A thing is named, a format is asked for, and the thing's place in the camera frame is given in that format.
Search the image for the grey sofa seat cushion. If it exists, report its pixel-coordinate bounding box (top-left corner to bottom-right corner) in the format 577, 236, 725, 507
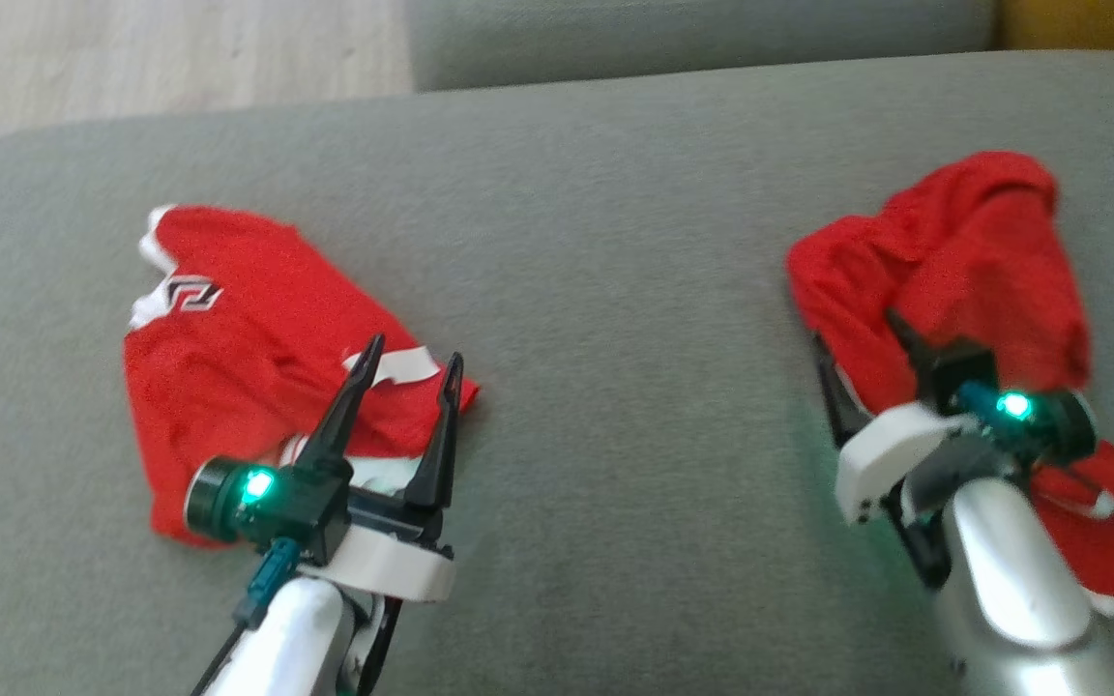
0, 48, 1114, 696

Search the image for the plain red garment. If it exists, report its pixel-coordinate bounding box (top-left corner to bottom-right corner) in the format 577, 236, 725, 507
785, 150, 1114, 620

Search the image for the left arm black loop cable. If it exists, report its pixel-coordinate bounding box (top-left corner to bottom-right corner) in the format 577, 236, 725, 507
352, 597, 405, 696

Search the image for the yellow cushion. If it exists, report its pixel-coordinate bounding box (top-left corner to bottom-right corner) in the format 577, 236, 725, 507
992, 0, 1114, 57

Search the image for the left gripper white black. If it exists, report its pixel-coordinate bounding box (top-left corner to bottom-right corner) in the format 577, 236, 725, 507
185, 333, 466, 602

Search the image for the left arm cable teal plug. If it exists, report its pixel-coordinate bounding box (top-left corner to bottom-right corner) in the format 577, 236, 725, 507
190, 538, 303, 696

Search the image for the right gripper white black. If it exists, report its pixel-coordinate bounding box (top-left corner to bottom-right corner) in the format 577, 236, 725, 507
811, 307, 1099, 591

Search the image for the red white sports jersey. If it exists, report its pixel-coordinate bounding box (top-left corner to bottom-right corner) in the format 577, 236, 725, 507
122, 203, 481, 550

